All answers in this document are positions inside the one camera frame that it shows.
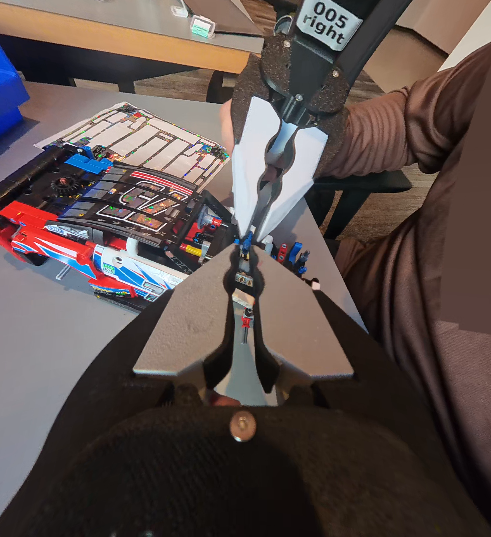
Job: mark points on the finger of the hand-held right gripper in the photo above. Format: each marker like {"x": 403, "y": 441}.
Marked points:
{"x": 249, "y": 159}
{"x": 306, "y": 163}

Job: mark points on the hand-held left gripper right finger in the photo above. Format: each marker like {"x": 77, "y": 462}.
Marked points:
{"x": 300, "y": 331}

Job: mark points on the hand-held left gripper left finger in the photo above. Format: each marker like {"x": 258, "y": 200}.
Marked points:
{"x": 186, "y": 327}

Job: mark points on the toy brick race car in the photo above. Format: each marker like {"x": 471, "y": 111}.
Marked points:
{"x": 123, "y": 201}

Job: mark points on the person's right forearm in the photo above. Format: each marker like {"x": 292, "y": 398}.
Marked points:
{"x": 396, "y": 126}

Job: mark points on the grey desk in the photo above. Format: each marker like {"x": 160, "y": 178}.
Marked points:
{"x": 40, "y": 335}

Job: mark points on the person's right hand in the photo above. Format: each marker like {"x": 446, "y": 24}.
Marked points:
{"x": 227, "y": 123}

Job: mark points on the black office chair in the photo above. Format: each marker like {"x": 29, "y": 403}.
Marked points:
{"x": 354, "y": 180}

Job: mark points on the holographic sticker sheet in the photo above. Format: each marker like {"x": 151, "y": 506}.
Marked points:
{"x": 153, "y": 142}

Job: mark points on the small white green box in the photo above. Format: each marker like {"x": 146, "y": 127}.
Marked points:
{"x": 203, "y": 26}

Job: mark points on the person's brown jacket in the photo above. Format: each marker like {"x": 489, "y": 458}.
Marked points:
{"x": 417, "y": 293}

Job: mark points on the wood edged grey table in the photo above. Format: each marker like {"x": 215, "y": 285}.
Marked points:
{"x": 103, "y": 21}

